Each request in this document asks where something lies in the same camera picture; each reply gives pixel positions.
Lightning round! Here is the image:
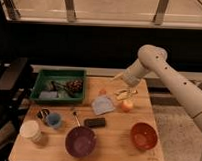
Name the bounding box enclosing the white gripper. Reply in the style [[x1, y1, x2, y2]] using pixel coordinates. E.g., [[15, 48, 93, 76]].
[[114, 68, 140, 101]]

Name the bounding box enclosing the light blue towel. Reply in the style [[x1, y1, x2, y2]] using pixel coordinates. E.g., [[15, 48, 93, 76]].
[[92, 95, 115, 115]]

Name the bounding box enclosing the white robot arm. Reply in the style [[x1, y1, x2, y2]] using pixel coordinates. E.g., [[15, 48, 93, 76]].
[[115, 45, 202, 132]]

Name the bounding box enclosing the red bowl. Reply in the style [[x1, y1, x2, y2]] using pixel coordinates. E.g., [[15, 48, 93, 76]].
[[130, 122, 158, 151]]

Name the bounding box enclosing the purple bowl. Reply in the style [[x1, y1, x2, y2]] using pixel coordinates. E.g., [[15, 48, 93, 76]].
[[65, 126, 97, 157]]

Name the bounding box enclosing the orange apple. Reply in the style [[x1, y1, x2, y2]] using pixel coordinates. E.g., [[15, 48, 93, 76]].
[[121, 100, 134, 113]]

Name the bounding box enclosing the black rectangular block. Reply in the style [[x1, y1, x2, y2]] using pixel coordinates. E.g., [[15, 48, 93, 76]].
[[84, 118, 106, 128]]

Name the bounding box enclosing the dark grapes bunch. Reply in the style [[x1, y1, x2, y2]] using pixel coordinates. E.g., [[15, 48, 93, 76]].
[[66, 79, 83, 92]]

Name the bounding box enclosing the metal spoon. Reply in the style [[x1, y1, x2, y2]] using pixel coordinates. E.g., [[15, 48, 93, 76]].
[[72, 111, 81, 126]]

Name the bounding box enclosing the green plastic tray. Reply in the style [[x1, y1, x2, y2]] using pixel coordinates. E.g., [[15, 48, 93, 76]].
[[30, 69, 86, 104]]

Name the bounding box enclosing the blue cup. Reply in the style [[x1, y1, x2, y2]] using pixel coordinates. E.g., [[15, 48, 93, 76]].
[[46, 112, 62, 129]]

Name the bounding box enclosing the grey sponge in tray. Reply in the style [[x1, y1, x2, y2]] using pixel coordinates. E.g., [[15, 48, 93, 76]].
[[39, 91, 57, 99]]

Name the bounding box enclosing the small black metal cup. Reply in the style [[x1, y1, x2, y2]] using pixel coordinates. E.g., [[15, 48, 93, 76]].
[[37, 109, 49, 120]]

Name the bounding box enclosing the white cup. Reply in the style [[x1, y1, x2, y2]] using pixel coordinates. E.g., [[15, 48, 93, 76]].
[[20, 120, 42, 143]]

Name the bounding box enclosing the black chair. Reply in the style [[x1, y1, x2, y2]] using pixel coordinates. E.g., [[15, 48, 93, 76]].
[[0, 57, 33, 144]]

